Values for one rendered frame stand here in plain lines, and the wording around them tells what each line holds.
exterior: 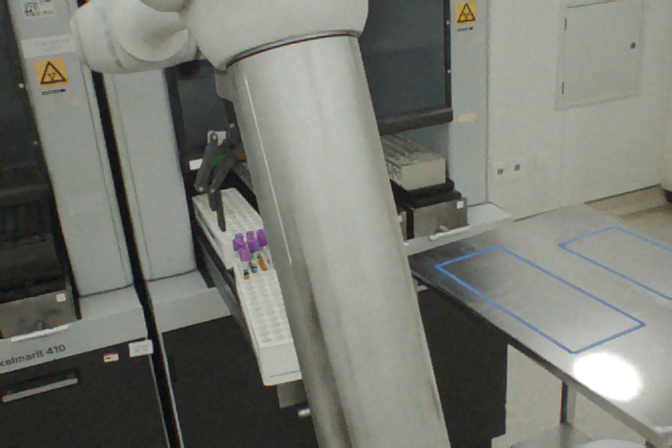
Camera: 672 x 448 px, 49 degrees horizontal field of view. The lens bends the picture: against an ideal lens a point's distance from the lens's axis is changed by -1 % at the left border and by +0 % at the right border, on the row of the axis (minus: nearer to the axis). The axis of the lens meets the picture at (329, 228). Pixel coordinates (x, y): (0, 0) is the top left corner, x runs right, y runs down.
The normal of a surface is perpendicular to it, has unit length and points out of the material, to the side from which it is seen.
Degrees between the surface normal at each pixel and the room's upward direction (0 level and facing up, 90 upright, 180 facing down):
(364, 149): 71
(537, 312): 0
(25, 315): 90
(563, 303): 0
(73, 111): 90
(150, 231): 90
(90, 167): 90
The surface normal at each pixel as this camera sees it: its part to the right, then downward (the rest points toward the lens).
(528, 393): -0.08, -0.91
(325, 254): -0.14, 0.12
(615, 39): 0.36, 0.34
